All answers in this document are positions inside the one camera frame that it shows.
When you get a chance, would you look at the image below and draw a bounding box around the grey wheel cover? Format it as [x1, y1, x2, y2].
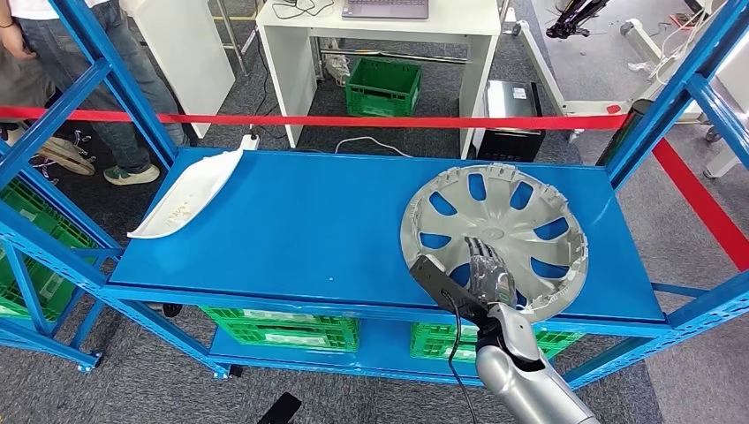
[399, 163, 590, 325]

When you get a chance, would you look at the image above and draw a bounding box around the white machine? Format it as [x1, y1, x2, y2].
[700, 52, 749, 180]

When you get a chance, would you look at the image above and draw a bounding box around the black camera cable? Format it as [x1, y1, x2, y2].
[440, 289, 482, 424]

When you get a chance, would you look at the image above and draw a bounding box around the red barrier belt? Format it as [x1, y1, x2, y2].
[651, 138, 749, 272]
[0, 105, 628, 132]

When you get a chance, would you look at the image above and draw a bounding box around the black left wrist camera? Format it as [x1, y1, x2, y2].
[256, 391, 303, 424]

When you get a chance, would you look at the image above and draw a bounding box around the white cable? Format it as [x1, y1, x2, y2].
[334, 135, 414, 160]

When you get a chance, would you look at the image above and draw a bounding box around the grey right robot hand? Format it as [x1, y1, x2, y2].
[464, 236, 519, 312]

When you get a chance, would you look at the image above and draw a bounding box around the white plastic trim part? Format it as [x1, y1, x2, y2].
[125, 147, 246, 241]

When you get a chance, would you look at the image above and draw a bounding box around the white cabinet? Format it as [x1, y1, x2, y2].
[119, 0, 237, 140]

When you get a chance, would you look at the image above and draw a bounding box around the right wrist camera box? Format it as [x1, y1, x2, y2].
[407, 254, 491, 327]

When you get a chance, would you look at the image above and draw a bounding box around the grey laptop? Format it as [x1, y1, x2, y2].
[340, 0, 431, 21]

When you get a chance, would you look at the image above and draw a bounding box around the white tube frame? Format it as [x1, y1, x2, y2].
[507, 0, 749, 145]

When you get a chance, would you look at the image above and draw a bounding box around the black belt stanchion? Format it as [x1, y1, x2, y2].
[594, 97, 655, 169]

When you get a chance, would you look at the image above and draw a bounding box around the white desk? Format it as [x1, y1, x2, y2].
[255, 0, 503, 161]

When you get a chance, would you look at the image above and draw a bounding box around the black computer case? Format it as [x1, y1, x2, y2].
[473, 79, 547, 163]

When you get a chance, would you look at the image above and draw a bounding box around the person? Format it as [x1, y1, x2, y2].
[0, 43, 98, 178]
[0, 0, 190, 188]

